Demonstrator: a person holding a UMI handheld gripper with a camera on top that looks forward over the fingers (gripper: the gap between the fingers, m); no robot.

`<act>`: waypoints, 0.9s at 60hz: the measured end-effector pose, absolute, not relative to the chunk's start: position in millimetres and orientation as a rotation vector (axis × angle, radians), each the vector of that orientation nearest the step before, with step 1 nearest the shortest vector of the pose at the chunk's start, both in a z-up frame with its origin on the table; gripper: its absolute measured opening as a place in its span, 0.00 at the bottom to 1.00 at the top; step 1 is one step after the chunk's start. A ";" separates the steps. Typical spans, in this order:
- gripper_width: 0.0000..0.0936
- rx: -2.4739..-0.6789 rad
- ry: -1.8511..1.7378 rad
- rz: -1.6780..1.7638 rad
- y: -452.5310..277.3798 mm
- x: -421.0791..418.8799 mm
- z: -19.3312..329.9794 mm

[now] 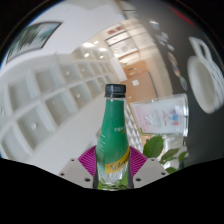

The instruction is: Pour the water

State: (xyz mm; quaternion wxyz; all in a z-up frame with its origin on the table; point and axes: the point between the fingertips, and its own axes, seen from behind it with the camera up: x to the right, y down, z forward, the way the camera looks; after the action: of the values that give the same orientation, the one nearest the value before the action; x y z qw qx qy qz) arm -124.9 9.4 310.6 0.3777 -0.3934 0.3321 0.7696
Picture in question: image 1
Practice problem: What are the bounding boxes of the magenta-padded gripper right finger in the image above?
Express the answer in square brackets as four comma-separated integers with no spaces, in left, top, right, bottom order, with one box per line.
[126,145,170,190]

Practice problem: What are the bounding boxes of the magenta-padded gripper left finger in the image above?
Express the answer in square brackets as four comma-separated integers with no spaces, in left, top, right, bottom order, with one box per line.
[57,145,102,190]

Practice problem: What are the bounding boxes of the green drink bottle black cap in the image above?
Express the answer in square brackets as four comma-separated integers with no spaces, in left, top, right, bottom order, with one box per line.
[92,83,131,191]

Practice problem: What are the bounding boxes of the potted green leafy plant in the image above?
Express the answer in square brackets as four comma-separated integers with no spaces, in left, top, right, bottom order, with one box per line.
[142,134,190,175]

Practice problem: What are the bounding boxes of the clear acrylic sign stand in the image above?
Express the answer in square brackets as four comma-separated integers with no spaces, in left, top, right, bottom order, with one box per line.
[129,93,190,137]

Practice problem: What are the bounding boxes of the round colourful badge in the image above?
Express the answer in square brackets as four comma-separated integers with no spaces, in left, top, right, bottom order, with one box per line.
[179,76,189,92]
[173,65,183,79]
[167,51,178,67]

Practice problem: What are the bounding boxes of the white polka dot mug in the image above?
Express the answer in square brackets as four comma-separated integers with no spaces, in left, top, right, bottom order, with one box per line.
[186,36,224,115]

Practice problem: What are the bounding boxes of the recessed ceiling lights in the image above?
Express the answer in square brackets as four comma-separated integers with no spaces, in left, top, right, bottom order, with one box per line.
[0,41,106,133]

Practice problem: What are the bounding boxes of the flat round red coaster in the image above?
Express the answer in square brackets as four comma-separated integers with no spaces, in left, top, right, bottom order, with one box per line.
[170,7,196,28]

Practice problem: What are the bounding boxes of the framed landscape wall picture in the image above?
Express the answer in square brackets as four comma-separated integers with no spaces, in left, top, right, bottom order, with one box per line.
[5,21,63,65]

